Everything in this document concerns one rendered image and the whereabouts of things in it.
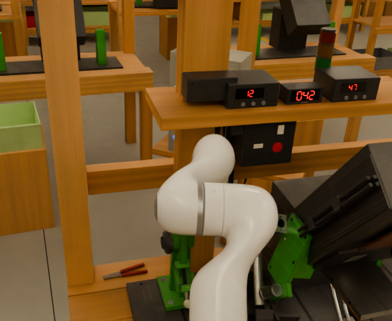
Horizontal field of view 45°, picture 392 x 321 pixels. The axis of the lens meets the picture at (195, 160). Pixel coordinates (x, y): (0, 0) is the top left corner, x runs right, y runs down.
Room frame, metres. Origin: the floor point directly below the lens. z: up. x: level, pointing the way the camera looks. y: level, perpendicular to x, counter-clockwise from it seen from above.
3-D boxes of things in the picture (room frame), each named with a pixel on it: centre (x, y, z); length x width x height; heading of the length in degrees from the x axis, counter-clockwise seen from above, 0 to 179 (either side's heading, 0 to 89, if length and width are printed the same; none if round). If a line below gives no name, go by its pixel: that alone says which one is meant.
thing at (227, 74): (1.33, -0.03, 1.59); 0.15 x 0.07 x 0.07; 107
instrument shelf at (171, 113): (1.45, -0.29, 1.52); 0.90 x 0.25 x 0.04; 107
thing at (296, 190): (1.37, -0.43, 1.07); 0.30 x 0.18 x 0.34; 107
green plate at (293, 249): (1.12, -0.32, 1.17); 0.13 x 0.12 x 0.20; 107
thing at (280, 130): (1.37, -0.20, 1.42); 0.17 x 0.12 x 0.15; 107
